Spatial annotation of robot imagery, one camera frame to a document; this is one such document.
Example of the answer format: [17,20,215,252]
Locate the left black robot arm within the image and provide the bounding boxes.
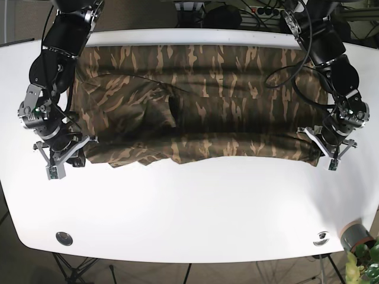
[281,1,370,171]

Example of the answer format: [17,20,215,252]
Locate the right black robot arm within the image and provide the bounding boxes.
[18,1,104,180]

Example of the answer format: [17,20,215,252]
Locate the metal table grommet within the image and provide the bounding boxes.
[313,231,330,247]
[56,232,73,246]

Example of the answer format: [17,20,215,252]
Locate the camouflage T-shirt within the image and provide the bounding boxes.
[72,45,324,167]

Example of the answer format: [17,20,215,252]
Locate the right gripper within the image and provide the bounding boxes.
[18,104,98,180]

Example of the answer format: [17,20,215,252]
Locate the grey plant pot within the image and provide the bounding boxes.
[339,219,376,253]

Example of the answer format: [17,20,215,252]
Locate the right metal table grommet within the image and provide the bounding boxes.
[313,231,330,247]

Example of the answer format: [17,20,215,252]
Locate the left metal table grommet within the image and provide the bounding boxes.
[56,232,73,246]

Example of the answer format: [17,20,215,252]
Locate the green plant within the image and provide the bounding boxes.
[345,239,378,284]

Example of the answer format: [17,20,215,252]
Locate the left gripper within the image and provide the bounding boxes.
[302,98,370,171]

